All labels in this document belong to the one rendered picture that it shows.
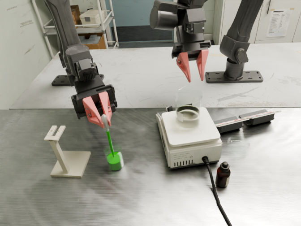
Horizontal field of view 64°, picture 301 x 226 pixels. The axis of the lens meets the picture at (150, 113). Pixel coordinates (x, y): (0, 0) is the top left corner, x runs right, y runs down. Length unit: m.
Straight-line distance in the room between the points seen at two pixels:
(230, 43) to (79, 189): 0.63
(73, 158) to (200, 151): 0.33
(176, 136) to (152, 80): 0.42
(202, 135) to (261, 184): 0.17
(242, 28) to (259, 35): 2.28
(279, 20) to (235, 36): 2.29
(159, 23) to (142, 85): 0.30
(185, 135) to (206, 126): 0.06
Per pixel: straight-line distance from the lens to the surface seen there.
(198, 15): 0.64
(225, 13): 2.95
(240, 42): 0.86
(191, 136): 0.56
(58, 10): 0.70
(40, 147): 0.76
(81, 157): 0.67
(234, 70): 0.91
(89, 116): 0.59
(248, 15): 0.85
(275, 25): 3.14
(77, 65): 0.56
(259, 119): 0.75
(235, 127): 0.72
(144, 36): 3.61
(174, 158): 0.57
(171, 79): 0.93
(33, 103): 0.96
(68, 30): 0.70
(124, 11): 3.54
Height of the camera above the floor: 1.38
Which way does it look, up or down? 39 degrees down
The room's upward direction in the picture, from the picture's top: 5 degrees counter-clockwise
